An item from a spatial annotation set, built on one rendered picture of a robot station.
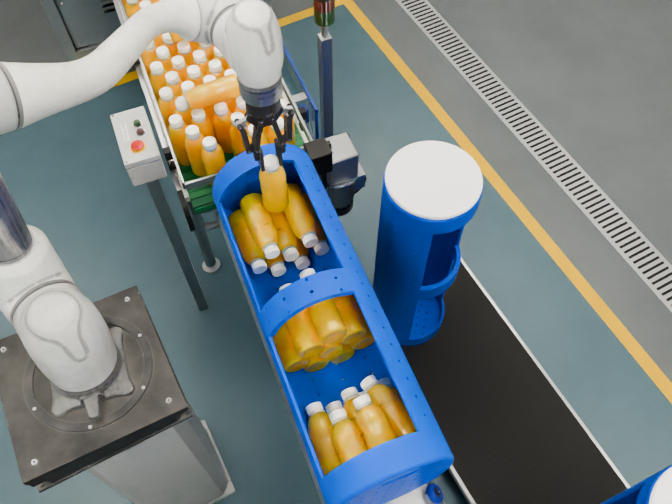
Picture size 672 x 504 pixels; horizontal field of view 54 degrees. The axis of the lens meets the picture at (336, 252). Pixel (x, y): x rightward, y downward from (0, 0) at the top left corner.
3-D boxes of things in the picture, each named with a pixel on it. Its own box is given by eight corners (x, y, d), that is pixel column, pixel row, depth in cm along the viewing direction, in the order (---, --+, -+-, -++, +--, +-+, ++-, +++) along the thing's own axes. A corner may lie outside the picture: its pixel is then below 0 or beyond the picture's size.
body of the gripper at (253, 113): (247, 111, 135) (252, 141, 143) (286, 100, 136) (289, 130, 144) (236, 86, 138) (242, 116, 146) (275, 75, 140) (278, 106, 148)
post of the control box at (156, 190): (199, 311, 280) (137, 163, 194) (197, 303, 282) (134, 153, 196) (208, 308, 281) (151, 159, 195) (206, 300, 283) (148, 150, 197)
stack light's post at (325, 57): (326, 231, 301) (321, 41, 206) (323, 224, 303) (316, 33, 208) (335, 228, 301) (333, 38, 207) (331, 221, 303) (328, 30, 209)
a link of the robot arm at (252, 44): (296, 75, 132) (257, 39, 137) (292, 11, 119) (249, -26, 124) (252, 100, 128) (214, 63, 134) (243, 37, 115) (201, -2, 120)
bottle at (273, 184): (285, 216, 170) (280, 178, 156) (260, 211, 171) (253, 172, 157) (291, 195, 173) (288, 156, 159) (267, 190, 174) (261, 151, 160)
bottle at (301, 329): (293, 359, 152) (270, 299, 160) (313, 359, 157) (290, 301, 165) (310, 344, 149) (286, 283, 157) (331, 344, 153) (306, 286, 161)
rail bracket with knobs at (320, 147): (306, 182, 203) (305, 161, 194) (298, 165, 207) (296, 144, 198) (336, 173, 205) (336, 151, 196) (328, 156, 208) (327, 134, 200)
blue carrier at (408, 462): (326, 528, 146) (335, 499, 122) (215, 222, 188) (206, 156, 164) (440, 481, 153) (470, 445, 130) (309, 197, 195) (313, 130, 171)
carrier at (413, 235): (363, 337, 257) (435, 354, 254) (373, 209, 182) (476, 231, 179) (379, 275, 272) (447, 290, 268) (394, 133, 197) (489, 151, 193)
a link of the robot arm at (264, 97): (288, 82, 131) (289, 103, 136) (273, 52, 135) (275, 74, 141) (244, 94, 129) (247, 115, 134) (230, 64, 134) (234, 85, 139)
